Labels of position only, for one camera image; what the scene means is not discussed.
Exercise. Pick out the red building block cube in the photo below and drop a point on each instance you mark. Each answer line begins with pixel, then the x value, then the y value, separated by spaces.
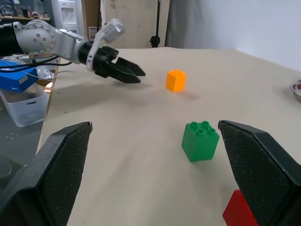
pixel 235 212

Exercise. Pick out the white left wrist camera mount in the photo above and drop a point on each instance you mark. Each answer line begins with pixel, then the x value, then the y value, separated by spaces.
pixel 112 30

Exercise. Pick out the orange building block cube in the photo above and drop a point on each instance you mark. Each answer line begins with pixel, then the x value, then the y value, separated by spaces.
pixel 176 80

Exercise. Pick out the metal bowl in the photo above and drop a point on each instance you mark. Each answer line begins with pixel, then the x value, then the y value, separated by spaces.
pixel 296 94

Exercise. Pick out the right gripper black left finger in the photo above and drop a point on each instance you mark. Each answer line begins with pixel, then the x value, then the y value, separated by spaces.
pixel 47 179

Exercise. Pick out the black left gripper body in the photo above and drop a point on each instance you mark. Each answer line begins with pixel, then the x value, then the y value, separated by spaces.
pixel 103 60

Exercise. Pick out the white water dispenser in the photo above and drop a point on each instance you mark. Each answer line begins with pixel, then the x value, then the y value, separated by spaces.
pixel 67 16

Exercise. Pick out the brown cardboard panel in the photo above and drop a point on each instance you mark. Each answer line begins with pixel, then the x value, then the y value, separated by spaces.
pixel 131 21

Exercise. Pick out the clear plastic storage bin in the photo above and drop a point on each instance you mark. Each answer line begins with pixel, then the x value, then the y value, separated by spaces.
pixel 26 108

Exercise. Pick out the blue cardboard box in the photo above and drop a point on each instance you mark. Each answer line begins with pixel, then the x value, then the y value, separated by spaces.
pixel 16 77

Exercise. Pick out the wooden shelf with clutter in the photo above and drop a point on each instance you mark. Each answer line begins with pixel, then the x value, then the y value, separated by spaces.
pixel 26 18

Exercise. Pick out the green building block cube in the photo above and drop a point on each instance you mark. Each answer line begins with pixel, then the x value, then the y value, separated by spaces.
pixel 200 143

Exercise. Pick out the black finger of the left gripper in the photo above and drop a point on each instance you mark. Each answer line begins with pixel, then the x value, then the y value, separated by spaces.
pixel 122 76
pixel 131 67

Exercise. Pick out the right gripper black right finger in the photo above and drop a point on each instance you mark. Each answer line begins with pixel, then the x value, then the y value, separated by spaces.
pixel 263 169

